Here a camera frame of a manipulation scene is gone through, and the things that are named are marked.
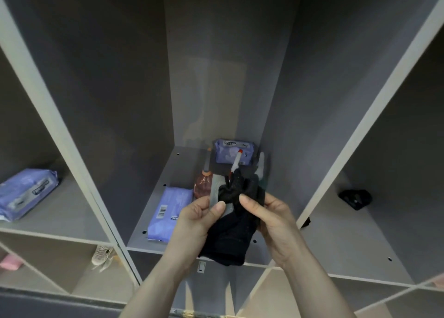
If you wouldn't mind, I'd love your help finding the pink spray bottle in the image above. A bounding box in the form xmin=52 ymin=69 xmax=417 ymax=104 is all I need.
xmin=193 ymin=147 xmax=213 ymax=200
xmin=227 ymin=149 xmax=243 ymax=183

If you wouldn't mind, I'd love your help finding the person's left hand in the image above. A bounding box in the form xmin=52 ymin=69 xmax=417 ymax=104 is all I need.
xmin=173 ymin=196 xmax=227 ymax=273

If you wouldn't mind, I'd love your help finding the grey white sneaker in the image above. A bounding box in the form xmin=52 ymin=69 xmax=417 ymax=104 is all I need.
xmin=91 ymin=245 xmax=115 ymax=272

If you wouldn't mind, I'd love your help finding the person's left forearm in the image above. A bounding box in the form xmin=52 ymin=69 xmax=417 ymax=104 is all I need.
xmin=119 ymin=255 xmax=195 ymax=318

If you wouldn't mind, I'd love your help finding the green spray bottle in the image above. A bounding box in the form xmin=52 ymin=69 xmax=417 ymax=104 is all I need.
xmin=256 ymin=152 xmax=267 ymax=187

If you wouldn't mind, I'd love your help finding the grey cubby shelf unit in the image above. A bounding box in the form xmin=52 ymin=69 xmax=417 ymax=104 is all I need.
xmin=0 ymin=0 xmax=444 ymax=318

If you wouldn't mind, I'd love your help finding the pink tumbler bottle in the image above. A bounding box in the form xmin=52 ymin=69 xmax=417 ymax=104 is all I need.
xmin=0 ymin=253 xmax=21 ymax=270

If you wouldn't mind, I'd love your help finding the person's right hand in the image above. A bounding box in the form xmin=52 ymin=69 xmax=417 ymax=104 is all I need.
xmin=239 ymin=192 xmax=310 ymax=270

